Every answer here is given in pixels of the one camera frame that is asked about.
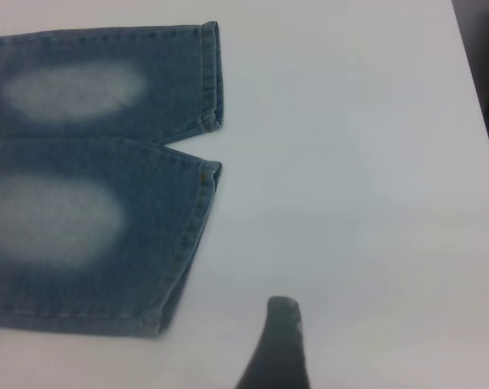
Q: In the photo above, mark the blue denim jeans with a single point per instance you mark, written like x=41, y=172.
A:
x=86, y=243

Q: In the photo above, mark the right gripper scuffed finger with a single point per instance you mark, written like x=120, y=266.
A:
x=280, y=348

